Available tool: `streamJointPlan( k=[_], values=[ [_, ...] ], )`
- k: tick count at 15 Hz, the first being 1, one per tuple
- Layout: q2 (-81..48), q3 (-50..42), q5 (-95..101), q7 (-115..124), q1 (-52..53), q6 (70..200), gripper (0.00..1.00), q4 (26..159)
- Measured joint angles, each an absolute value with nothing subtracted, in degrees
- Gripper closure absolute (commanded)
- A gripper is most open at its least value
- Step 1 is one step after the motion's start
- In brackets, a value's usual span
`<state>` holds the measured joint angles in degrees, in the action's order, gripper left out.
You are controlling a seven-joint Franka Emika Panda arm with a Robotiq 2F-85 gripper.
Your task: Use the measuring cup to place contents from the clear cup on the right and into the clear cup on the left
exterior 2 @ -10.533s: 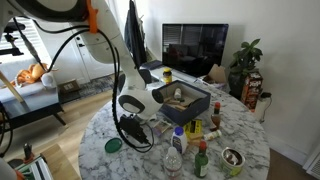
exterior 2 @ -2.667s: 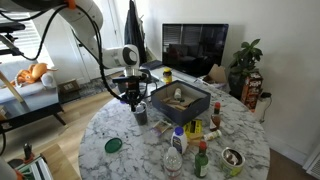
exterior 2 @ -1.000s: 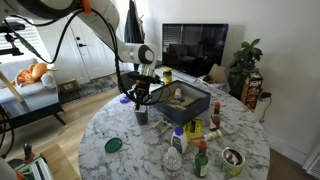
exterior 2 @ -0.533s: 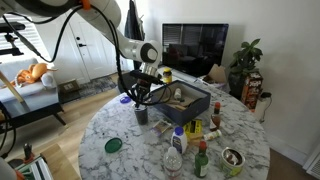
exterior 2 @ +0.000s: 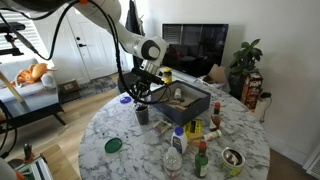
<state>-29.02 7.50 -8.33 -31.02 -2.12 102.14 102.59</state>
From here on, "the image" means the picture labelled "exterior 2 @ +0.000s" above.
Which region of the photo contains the small white lying bottle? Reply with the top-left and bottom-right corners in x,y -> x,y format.
203,130 -> 222,141

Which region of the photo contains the yellow lid vitamin jar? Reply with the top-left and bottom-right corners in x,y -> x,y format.
163,68 -> 172,84

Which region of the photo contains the grey sofa bench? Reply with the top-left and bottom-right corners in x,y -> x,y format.
0,58 -> 66,130

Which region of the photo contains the dark office chair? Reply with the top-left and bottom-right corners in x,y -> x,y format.
117,72 -> 137,93

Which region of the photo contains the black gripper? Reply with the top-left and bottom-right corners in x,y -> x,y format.
131,68 -> 164,109

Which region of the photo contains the clear water bottle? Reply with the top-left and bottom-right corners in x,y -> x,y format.
163,147 -> 182,180

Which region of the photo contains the small snack packet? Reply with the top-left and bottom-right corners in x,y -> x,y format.
151,120 -> 171,136

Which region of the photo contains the green glass bottle red cap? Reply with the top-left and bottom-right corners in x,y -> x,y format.
194,141 -> 209,178

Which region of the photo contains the white bottle blue cap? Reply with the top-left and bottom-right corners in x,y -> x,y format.
171,127 -> 187,154

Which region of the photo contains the brown cardboard box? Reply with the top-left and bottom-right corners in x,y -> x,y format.
203,64 -> 227,84

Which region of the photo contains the open green tin can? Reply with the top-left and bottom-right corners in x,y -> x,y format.
220,147 -> 246,177

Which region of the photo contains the red cap sauce bottle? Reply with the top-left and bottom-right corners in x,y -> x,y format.
210,102 -> 221,131

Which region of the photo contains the orange plush toy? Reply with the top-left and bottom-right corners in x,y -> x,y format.
10,63 -> 55,87

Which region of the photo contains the yellow packet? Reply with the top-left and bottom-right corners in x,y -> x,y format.
183,119 -> 202,136

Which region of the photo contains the white tv stand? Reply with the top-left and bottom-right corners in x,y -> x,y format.
146,64 -> 231,93

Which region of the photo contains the black flat screen television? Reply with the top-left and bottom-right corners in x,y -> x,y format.
162,24 -> 229,77

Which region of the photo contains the small white bottle in box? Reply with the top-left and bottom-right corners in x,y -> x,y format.
174,88 -> 182,99

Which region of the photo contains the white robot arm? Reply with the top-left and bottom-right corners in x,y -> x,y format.
0,0 -> 167,105

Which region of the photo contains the red jenga box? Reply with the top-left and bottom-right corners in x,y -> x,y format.
241,72 -> 263,112

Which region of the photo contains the dark blue cardboard box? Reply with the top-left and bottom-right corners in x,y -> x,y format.
151,80 -> 211,126

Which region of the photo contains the blue round lid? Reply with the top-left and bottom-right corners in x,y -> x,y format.
120,96 -> 132,104

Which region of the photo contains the green round lid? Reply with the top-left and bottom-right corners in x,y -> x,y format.
104,138 -> 122,153

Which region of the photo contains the potted green plant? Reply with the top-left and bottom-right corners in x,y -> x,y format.
228,39 -> 263,100

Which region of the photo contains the clear cup with dark contents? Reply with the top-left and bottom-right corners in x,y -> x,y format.
135,108 -> 149,125

